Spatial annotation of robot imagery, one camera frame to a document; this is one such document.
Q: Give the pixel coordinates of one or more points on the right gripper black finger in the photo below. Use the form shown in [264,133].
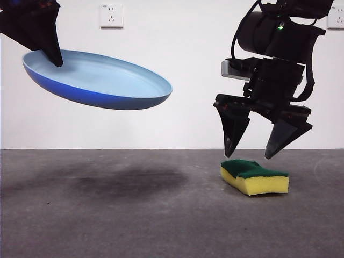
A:
[232,129]
[282,137]

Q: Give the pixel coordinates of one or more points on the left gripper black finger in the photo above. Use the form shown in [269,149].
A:
[35,29]

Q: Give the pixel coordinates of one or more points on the yellow sponge with green pad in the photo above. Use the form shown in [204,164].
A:
[264,186]

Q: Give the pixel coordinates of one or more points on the blue round plate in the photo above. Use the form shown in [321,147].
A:
[107,80]

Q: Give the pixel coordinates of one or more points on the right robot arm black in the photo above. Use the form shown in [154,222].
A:
[258,32]

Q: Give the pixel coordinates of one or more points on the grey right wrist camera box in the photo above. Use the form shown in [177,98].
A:
[228,70]

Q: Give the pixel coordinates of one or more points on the white wall socket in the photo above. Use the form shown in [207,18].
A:
[111,16]
[337,23]

